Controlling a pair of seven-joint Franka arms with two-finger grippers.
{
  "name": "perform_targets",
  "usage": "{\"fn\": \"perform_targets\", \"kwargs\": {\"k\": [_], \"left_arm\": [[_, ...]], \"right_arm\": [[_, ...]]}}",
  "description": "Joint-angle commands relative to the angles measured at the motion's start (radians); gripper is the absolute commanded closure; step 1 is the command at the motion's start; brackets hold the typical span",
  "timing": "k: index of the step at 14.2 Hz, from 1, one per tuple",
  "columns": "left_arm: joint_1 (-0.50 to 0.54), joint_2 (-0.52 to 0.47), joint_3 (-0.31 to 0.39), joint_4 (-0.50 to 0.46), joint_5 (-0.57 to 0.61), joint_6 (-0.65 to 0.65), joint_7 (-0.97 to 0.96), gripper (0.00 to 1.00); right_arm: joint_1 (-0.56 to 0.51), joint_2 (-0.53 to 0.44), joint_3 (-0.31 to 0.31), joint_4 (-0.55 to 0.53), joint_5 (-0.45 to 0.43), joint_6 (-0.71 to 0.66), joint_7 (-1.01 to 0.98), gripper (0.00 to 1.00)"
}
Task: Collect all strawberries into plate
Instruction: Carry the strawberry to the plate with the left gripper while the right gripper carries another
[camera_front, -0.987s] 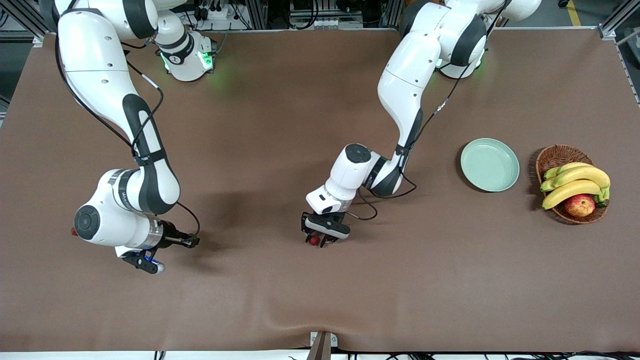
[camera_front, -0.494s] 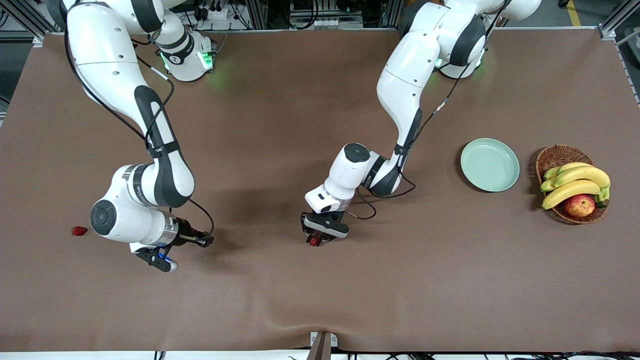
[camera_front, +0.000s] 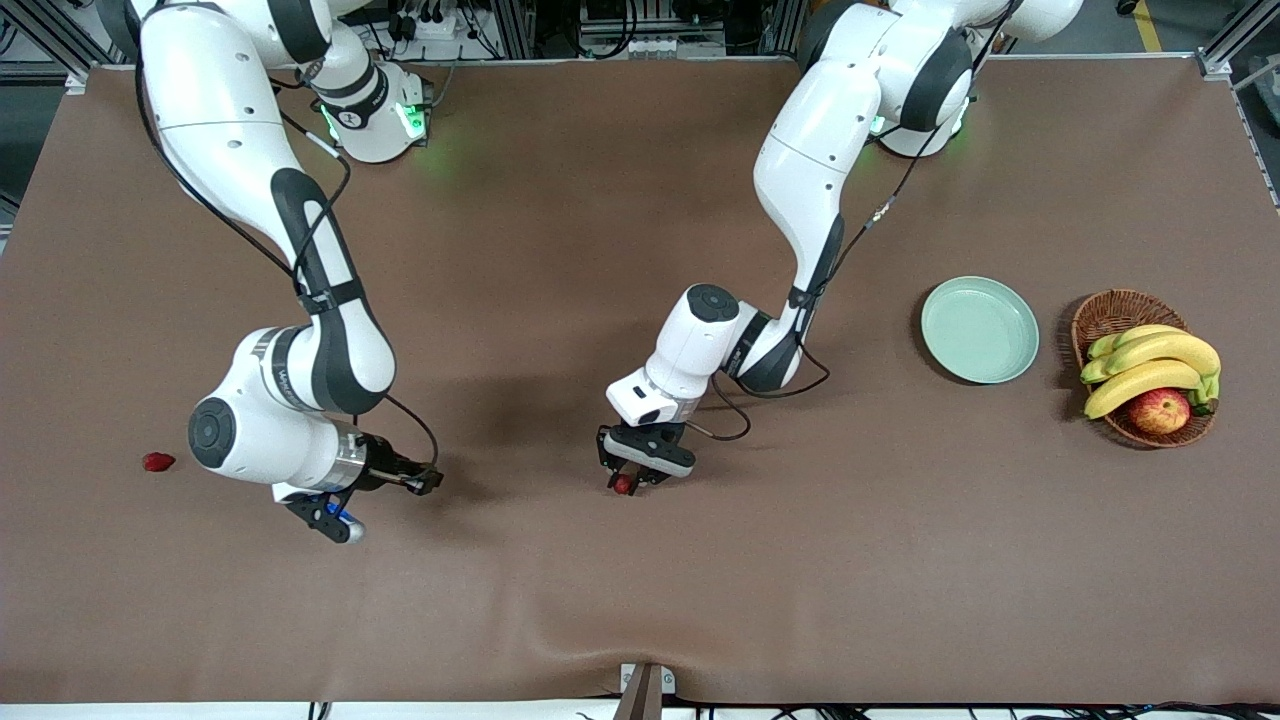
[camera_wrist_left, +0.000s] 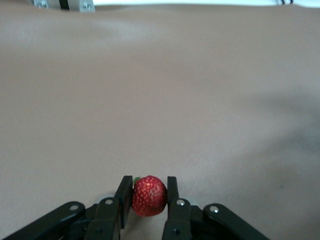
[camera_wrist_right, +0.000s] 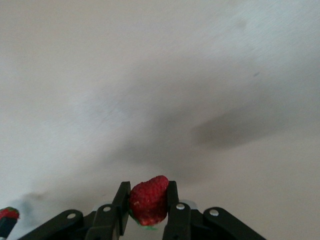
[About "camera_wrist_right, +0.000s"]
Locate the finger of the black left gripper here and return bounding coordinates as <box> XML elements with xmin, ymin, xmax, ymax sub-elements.
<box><xmin>0</xmin><ymin>216</ymin><xmax>18</xmax><ymax>240</ymax></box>

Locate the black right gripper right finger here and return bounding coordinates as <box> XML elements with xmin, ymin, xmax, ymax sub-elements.
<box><xmin>161</xmin><ymin>180</ymin><xmax>266</xmax><ymax>240</ymax></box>

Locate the large table cover mat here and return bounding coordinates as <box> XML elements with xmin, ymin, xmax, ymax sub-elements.
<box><xmin>0</xmin><ymin>0</ymin><xmax>320</xmax><ymax>240</ymax></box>

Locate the conical red strawberry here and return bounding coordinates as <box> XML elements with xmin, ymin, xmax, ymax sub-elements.
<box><xmin>127</xmin><ymin>174</ymin><xmax>170</xmax><ymax>231</ymax></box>

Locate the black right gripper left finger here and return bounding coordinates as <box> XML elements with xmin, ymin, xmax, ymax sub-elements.
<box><xmin>16</xmin><ymin>181</ymin><xmax>132</xmax><ymax>240</ymax></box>

